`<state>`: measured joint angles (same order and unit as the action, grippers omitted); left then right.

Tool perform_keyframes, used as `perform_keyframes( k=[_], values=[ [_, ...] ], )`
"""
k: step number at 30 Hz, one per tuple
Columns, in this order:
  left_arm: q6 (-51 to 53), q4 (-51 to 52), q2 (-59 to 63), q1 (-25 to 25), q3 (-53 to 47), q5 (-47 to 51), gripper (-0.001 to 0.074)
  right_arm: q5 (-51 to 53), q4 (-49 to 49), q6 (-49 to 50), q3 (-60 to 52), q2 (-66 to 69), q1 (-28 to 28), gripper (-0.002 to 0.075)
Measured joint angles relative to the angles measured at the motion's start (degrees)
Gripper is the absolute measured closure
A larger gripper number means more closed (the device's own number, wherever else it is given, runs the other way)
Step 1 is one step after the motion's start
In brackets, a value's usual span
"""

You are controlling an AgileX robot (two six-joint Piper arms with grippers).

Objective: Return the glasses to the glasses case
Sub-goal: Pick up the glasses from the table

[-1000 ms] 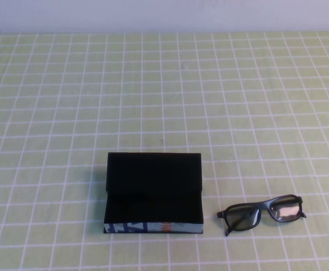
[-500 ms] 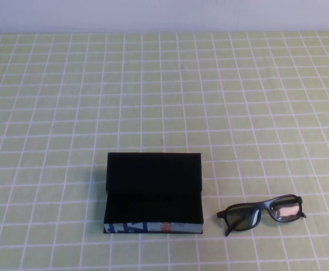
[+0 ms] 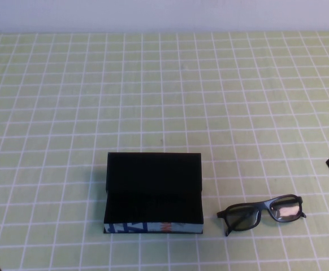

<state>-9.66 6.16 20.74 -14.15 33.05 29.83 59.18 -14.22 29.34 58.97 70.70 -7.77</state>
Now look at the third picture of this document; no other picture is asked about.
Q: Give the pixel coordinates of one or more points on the black glasses case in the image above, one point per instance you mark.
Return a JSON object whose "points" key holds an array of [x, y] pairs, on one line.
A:
{"points": [[153, 180]]}

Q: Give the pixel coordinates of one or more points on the black-framed glasses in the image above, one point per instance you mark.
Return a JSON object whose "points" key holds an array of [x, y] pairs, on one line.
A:
{"points": [[264, 208]]}

